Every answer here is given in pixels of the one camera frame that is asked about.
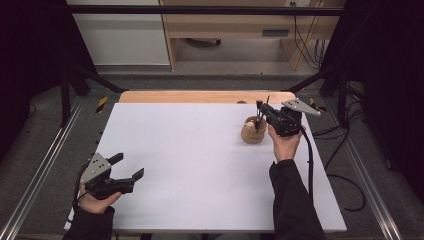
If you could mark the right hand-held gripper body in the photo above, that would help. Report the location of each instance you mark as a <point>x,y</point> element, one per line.
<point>286,121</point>

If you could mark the light wooden desk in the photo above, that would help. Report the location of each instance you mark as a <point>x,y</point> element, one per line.
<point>230,23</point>

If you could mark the aluminium floor rail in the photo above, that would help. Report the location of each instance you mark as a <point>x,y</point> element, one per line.
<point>366,173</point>
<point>40,166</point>

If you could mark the black metal frame bar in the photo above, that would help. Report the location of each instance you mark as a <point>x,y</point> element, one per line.
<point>200,10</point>

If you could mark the black metal frame leg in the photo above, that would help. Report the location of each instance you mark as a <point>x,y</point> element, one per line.
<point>65,96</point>
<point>341,96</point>

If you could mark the white table cover sheet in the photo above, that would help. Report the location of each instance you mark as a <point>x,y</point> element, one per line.
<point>200,186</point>

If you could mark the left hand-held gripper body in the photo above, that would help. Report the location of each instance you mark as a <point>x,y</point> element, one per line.
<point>100,181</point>

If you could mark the black curtain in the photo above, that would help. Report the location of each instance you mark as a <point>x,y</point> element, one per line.
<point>30,50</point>
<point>390,66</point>

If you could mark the person's left hand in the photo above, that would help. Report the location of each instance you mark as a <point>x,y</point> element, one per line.
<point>96,205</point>

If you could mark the white cabinet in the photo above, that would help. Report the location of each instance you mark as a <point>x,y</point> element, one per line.
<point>123,36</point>

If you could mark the tan bear brush holder cup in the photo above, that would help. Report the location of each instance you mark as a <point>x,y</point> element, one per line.
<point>251,136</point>

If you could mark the person's right hand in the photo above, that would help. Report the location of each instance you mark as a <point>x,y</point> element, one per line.
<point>286,146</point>

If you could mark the yellow black tape mark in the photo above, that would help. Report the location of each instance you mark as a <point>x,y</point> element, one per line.
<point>102,104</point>
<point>312,101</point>

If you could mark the large black makeup brush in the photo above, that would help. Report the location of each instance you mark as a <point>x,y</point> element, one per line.
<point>259,113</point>

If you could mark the white power strip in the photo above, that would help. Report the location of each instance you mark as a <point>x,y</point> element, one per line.
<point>298,2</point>

